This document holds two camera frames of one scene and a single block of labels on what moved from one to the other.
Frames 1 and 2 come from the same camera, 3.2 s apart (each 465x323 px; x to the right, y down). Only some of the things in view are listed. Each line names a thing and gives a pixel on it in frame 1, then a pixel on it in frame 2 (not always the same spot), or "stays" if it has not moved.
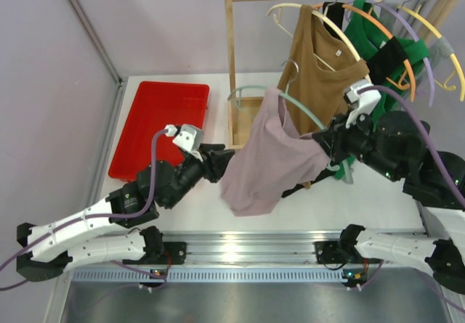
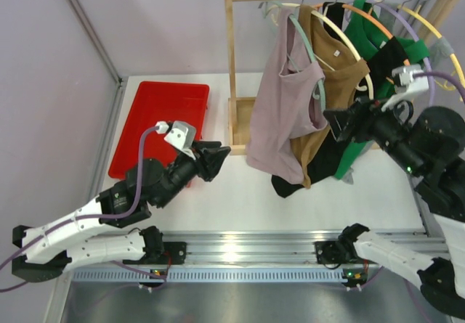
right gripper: (330, 139) to (340, 120)
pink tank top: (269, 157) to (282, 113)
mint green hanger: (330, 165) to (306, 42)
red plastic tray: (157, 104) stays
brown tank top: (319, 70) stays
